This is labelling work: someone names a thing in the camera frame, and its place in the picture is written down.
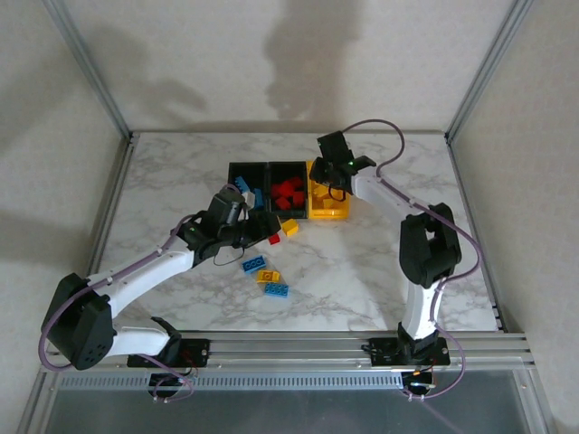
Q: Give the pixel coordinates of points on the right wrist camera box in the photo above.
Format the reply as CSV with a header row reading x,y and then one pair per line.
x,y
335,144

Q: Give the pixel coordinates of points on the small black electronics board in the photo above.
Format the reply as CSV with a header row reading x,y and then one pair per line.
x,y
169,382
418,380

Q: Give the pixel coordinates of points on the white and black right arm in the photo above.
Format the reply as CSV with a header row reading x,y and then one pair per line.
x,y
429,244

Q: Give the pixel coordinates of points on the aluminium side rail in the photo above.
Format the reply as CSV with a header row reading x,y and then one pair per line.
x,y
111,203
467,194

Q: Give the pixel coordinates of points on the aluminium frame post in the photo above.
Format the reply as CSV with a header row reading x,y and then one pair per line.
x,y
537,407
487,72
92,72
35,407

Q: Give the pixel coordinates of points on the yellow plastic bin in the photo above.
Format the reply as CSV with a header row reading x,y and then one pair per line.
x,y
341,210

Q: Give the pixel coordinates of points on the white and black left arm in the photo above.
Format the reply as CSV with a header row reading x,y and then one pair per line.
x,y
149,276

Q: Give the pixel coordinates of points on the yellow lego brick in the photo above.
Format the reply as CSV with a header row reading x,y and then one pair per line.
x,y
267,276
290,227
319,195
330,206

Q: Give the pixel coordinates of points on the blue lego brick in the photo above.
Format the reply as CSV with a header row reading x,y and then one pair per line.
x,y
258,199
254,265
242,183
277,289

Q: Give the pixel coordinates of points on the black plastic bin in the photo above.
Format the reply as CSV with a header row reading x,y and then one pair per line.
x,y
282,169
235,169

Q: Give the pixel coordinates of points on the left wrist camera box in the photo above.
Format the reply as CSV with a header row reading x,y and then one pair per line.
x,y
226,205

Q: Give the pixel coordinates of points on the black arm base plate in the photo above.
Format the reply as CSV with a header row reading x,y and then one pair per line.
x,y
199,350
380,352

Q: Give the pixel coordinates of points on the red lego brick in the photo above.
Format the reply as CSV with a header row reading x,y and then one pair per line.
x,y
285,188
296,182
274,192
298,199
274,238
282,203

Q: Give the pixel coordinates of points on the grey translucent panel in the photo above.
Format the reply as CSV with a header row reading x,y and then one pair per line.
x,y
289,413

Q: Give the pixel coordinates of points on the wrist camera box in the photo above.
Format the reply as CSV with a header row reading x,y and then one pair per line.
x,y
335,144
226,205

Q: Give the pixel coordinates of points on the aluminium front mounting rail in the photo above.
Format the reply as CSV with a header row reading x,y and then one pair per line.
x,y
289,348

